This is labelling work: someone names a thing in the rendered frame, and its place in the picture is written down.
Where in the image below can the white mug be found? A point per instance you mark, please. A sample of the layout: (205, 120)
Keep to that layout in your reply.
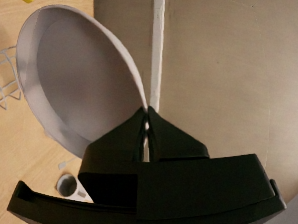
(67, 185)

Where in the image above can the white round plate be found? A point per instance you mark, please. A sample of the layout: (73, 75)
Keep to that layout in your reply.
(73, 79)

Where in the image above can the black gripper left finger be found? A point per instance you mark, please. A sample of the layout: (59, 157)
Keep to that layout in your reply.
(125, 141)

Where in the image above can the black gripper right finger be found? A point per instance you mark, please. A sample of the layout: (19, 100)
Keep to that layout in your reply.
(166, 142)

